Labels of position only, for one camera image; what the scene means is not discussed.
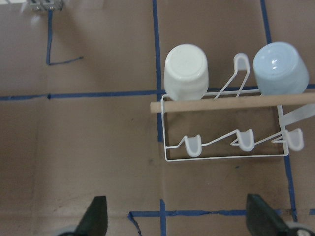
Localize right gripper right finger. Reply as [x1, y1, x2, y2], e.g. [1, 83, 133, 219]
[246, 194, 315, 236]

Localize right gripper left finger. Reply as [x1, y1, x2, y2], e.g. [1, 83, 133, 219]
[58, 196, 108, 236]

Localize light blue plastic cup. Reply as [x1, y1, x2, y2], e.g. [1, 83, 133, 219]
[253, 42, 310, 96]

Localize white plastic cup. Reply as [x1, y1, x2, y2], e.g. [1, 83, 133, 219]
[163, 44, 209, 101]

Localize white wire cup rack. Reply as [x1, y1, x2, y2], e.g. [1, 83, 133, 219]
[150, 53, 315, 163]

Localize aluminium frame post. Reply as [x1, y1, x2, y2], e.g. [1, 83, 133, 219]
[26, 0, 63, 11]

